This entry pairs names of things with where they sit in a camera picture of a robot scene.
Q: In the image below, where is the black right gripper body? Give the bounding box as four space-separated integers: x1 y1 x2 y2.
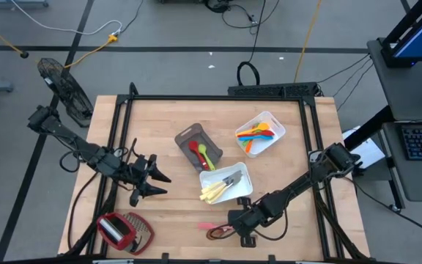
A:
236 197 270 238

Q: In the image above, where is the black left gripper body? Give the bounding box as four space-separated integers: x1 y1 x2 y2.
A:
121 153 159 195

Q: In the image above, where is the cream-handled steel knife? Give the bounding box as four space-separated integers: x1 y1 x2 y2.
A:
199 172 243 201
200 170 243 195
205 175 243 205

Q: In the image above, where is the pink silicone spatula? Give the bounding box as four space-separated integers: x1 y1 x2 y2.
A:
196 221 234 232

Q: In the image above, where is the large red silicone spoon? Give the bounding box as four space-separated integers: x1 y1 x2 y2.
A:
188 140 211 172

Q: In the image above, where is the large green silicone spoon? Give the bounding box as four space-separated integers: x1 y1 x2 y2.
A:
198 143 216 172

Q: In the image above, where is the small green silicone spoon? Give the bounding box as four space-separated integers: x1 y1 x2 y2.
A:
240 124 262 148

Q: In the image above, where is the small blue silicone spoon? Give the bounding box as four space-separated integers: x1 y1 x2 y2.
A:
237 134 267 142

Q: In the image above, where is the yellow silicone spatula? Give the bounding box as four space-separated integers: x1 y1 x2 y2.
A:
235 122 271 138

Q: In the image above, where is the brown wooden spoon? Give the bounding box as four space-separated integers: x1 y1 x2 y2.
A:
205 224 236 241

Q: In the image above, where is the grey translucent plastic bin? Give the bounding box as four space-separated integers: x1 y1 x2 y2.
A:
174 122 224 174

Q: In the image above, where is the red box grater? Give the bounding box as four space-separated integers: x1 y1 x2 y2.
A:
95 211 156 256

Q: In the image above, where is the black floor fan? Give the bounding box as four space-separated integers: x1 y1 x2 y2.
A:
36 57 95 128

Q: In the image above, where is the black perforated bar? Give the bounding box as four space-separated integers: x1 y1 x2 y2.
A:
226 81 320 98

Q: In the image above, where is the white flat sheet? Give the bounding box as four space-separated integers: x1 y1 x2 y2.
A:
341 125 386 170

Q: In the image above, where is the grey computer desk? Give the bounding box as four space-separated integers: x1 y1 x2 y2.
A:
344 36 422 212

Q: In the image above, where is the black monitor stand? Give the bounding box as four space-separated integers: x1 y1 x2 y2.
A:
380 0 422 70

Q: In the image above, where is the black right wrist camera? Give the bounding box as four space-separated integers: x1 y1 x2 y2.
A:
240 235 257 249

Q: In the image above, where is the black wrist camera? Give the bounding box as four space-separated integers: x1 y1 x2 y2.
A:
240 235 257 249
129 188 141 208

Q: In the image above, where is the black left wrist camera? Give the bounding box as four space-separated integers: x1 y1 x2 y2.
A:
129 188 141 208

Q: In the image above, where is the white plastic handled bin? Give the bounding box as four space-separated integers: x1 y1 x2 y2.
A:
199 161 254 205
234 111 287 159

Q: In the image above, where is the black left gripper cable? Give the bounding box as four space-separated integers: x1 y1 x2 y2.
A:
59 137 141 174

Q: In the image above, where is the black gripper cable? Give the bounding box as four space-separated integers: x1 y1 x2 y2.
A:
253 208 289 242
59 137 141 174

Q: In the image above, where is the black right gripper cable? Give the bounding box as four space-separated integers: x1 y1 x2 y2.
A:
253 208 289 242

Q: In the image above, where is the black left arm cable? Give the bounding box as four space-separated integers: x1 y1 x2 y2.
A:
66 170 100 250

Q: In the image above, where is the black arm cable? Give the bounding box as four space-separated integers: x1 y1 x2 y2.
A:
66 170 100 250
346 175 422 241

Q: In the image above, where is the black aluminium table frame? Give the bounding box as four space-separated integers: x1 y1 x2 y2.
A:
59 81 371 264

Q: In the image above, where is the yellow floor extension cord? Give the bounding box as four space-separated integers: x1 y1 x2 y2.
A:
0 14 119 70

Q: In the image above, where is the white floor cable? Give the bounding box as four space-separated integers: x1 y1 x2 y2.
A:
9 0 123 37

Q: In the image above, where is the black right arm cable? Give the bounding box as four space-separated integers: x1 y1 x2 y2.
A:
346 175 422 241

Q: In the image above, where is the black hanging cable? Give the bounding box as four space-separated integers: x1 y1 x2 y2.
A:
235 0 267 87

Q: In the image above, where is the black desk cable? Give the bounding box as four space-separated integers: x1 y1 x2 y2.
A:
316 53 375 111

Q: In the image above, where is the black floor cable bundle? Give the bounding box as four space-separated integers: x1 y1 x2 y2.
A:
203 0 281 30

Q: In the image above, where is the yellow hanging cable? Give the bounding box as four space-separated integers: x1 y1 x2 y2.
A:
292 0 324 84

